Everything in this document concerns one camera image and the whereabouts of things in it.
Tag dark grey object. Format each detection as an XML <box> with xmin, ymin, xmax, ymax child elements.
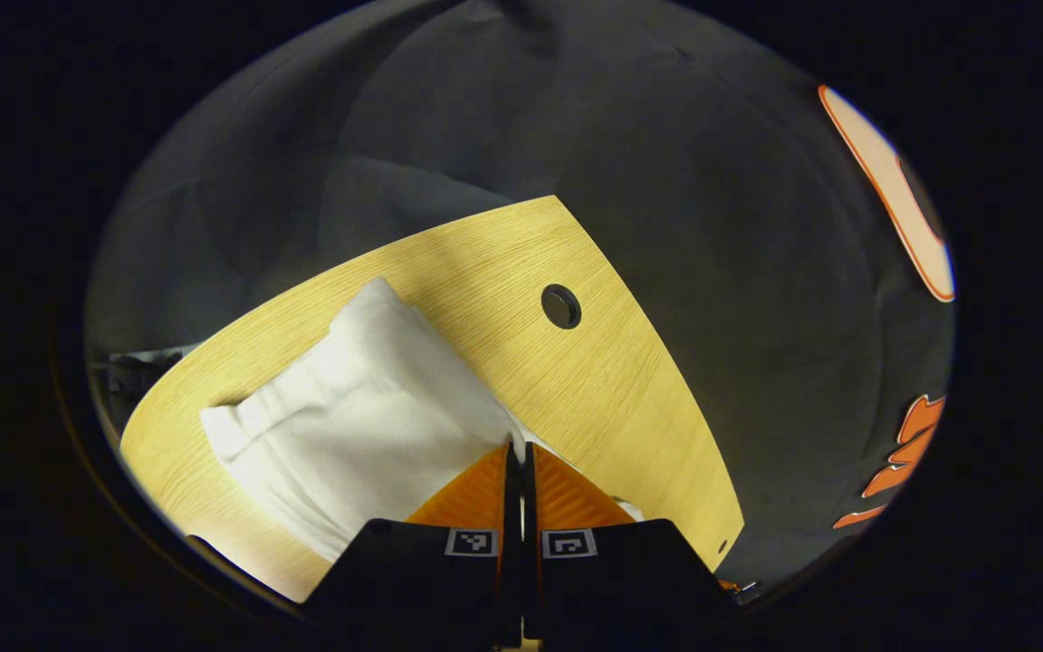
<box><xmin>91</xmin><ymin>344</ymin><xmax>201</xmax><ymax>427</ymax></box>

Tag white jeans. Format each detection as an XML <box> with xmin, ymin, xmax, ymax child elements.
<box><xmin>200</xmin><ymin>276</ymin><xmax>647</xmax><ymax>564</ymax></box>

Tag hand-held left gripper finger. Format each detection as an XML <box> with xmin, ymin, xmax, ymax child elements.
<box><xmin>523</xmin><ymin>442</ymin><xmax>735</xmax><ymax>646</ymax></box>
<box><xmin>304</xmin><ymin>442</ymin><xmax>522</xmax><ymax>648</ymax></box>

